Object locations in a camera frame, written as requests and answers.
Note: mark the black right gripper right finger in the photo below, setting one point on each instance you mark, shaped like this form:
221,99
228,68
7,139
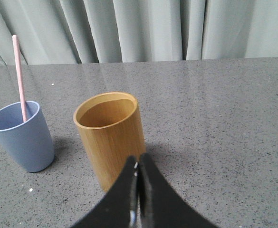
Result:
160,205

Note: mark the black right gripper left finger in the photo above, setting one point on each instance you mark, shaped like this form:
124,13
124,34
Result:
118,208

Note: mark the blue plastic cup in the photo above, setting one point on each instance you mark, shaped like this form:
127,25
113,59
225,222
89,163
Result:
28,143

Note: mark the pink chopstick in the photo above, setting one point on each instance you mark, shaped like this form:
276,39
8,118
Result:
17,56

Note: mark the bamboo wooden cup holder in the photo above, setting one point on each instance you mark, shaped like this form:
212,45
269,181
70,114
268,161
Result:
110,129

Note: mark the grey-white curtain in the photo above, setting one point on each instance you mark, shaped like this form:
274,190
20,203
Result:
103,31

